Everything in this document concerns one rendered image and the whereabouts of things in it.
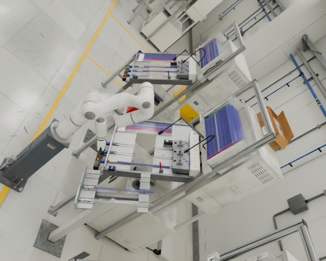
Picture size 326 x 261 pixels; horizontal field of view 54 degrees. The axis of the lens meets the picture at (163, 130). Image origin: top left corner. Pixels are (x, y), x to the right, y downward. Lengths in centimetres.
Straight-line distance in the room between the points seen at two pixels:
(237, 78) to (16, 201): 251
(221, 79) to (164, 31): 342
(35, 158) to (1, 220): 53
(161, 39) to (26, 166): 484
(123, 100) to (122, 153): 66
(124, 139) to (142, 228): 83
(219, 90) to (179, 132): 99
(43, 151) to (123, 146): 65
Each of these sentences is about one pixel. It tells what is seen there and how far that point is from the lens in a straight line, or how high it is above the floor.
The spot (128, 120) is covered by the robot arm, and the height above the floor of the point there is 117.
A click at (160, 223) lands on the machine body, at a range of 301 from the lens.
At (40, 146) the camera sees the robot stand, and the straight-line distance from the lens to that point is 256.
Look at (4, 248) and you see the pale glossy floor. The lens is 276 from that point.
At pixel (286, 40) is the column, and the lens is 555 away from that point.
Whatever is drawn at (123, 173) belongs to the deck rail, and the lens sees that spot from 256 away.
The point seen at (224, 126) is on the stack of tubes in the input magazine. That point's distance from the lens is 258.
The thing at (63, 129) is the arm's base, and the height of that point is 79.
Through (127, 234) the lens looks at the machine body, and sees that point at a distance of 320.
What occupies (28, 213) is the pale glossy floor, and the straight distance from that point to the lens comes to 295.
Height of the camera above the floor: 235
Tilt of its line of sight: 27 degrees down
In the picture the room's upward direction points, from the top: 55 degrees clockwise
